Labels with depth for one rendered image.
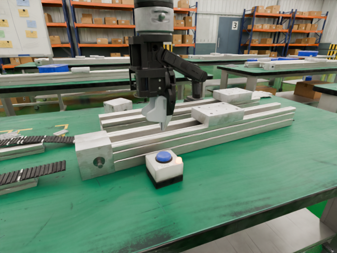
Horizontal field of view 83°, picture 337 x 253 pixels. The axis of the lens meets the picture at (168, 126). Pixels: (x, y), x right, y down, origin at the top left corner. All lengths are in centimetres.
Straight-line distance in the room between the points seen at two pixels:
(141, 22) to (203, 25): 1217
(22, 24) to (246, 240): 343
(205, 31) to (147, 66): 1225
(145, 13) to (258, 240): 110
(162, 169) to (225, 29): 1290
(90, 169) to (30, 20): 303
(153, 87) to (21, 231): 39
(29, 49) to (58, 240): 317
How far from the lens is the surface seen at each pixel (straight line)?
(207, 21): 1270
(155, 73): 39
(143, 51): 40
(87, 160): 56
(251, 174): 61
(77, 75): 213
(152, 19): 39
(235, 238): 117
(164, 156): 51
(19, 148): 79
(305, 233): 134
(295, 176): 66
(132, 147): 58
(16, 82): 222
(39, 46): 345
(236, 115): 73
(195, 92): 106
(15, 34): 352
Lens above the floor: 113
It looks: 24 degrees down
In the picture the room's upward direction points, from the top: straight up
